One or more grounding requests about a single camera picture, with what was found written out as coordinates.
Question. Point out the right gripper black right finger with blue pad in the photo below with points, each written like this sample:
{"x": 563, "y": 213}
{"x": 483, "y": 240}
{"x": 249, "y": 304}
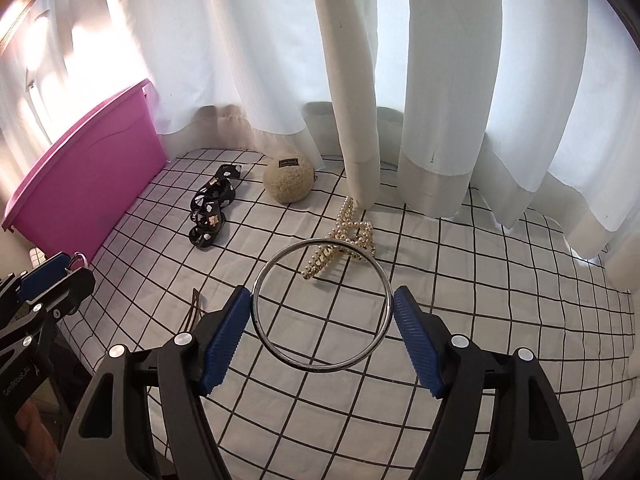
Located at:
{"x": 529, "y": 436}

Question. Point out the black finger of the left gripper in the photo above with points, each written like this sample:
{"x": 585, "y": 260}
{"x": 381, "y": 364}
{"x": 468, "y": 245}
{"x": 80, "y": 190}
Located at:
{"x": 61, "y": 284}

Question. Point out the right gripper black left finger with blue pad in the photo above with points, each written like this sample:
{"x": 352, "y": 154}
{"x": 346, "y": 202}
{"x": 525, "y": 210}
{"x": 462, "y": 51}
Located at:
{"x": 142, "y": 417}

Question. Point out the silver metal bangle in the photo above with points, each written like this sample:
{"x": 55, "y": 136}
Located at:
{"x": 319, "y": 325}

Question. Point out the beige fluffy pompom ball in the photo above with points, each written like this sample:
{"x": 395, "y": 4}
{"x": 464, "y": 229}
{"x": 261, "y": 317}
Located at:
{"x": 288, "y": 179}

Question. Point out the pearl hair claw clip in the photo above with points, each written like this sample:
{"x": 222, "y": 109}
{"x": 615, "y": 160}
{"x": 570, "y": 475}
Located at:
{"x": 358, "y": 235}

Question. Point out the person's left hand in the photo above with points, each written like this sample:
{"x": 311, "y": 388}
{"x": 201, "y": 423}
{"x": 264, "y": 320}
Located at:
{"x": 39, "y": 445}

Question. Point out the pink plastic bin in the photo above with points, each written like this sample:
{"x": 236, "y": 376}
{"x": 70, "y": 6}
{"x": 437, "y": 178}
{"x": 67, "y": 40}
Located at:
{"x": 83, "y": 184}

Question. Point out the white curtain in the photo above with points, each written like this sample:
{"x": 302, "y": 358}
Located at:
{"x": 533, "y": 102}

